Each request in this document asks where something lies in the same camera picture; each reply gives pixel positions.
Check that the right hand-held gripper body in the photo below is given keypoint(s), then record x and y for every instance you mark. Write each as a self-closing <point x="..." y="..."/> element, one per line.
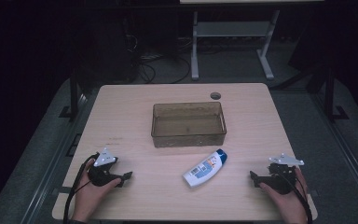
<point x="282" y="177"/>

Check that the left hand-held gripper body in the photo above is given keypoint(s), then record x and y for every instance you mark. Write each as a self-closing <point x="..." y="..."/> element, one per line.
<point x="101" y="174"/>

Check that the white shampoo bottle blue cap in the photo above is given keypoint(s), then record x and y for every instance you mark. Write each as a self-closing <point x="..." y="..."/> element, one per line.
<point x="205" y="168"/>

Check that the translucent brown plastic box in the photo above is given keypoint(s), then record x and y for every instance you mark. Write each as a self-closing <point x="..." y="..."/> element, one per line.
<point x="188" y="126"/>

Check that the person's left hand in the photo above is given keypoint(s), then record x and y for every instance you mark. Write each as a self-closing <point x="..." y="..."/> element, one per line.
<point x="90" y="196"/>

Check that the person's right hand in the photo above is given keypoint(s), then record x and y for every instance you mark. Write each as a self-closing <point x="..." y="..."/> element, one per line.
<point x="287" y="203"/>

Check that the black metal stand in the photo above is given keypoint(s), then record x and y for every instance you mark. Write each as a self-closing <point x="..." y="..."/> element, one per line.
<point x="74" y="96"/>
<point x="331" y="96"/>

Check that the white metal table frame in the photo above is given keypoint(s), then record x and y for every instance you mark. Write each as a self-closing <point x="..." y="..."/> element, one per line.
<point x="231" y="29"/>

